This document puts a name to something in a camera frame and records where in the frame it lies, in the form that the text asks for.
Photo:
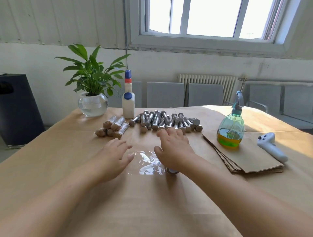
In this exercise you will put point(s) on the pile of steel bolts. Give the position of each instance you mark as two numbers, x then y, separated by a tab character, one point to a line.
166	121

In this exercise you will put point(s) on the black trash bin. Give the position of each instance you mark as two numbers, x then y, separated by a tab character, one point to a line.
19	110

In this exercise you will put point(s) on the green leafy plant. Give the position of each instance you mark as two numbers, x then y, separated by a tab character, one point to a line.
93	71

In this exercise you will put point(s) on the white cling film roll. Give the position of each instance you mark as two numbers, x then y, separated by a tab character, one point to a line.
173	171

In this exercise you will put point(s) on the round glass vase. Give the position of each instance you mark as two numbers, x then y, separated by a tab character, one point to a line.
93	105

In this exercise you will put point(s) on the white framed window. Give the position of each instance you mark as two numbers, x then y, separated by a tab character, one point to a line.
215	22

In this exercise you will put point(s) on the person's left forearm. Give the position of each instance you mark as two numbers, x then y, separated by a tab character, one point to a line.
41	210

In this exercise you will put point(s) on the person's right hand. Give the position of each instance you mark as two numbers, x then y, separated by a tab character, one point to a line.
176	151

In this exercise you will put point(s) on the large brown paper table cover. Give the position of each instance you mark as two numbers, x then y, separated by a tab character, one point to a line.
44	171

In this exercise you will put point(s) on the green spray bottle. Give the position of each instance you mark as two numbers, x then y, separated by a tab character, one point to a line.
230	132

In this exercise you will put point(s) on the person's right forearm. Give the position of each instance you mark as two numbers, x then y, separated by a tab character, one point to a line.
249	200

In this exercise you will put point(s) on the white handheld controller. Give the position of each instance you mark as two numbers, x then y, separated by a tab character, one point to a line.
271	145

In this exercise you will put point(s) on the white vertical blind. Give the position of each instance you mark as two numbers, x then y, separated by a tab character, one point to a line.
58	19

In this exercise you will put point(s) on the white radiator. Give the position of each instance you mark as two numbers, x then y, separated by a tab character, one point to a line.
208	83

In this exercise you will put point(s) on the white glue bottle blue cap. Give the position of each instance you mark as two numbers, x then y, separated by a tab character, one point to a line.
128	103

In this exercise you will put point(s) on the stack of brown paper sheets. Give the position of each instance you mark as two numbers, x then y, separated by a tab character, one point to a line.
249	156

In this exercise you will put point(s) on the grey chair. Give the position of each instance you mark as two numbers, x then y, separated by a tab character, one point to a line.
138	93
264	97
206	95
298	103
166	95

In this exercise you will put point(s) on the clear cling film sheet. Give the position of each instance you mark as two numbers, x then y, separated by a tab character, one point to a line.
146	163

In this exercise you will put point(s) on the person's left hand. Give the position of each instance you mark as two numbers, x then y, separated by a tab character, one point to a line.
112	161

